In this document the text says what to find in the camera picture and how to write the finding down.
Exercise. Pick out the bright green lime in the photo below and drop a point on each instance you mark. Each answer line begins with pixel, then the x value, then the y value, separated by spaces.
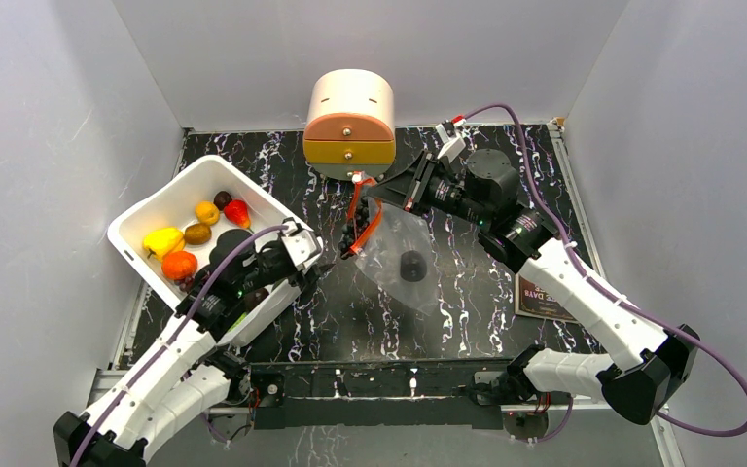
pixel 238 321

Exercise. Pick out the orange tangerine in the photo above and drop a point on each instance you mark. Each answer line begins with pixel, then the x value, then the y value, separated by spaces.
pixel 179 265

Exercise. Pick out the brown book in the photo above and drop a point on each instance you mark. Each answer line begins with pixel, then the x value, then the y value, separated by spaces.
pixel 532 301

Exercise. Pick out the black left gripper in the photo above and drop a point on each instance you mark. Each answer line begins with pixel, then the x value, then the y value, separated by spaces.
pixel 304 279

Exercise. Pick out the black grape bunch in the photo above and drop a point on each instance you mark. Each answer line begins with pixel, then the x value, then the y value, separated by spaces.
pixel 357 228

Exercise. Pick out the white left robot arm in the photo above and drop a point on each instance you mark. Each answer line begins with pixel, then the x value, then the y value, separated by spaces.
pixel 182 375

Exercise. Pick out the white plastic bin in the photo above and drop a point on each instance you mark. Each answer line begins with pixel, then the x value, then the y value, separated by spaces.
pixel 174 205

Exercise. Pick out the dark brown passion fruit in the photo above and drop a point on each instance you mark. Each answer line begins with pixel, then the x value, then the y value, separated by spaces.
pixel 222 199

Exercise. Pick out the yellow bell pepper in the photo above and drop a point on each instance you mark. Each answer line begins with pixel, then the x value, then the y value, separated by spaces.
pixel 159 243

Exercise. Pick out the black metal base frame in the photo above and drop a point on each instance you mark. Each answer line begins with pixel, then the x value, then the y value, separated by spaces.
pixel 380 387

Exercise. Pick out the clear zip top bag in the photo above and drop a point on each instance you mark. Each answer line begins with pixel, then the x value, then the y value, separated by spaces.
pixel 394 232

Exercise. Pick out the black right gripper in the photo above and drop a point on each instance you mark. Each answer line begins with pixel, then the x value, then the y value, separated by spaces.
pixel 414 189

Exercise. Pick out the red grape bunch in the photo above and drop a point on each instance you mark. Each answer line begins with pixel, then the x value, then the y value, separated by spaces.
pixel 185 285

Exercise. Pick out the brown kiwi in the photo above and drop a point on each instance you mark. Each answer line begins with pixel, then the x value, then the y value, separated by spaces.
pixel 197 234

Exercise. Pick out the pastel mini drawer cabinet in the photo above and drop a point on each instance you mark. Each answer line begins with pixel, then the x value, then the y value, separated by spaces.
pixel 350 124

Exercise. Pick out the dark round fruit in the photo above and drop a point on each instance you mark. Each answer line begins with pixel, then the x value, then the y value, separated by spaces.
pixel 413 266

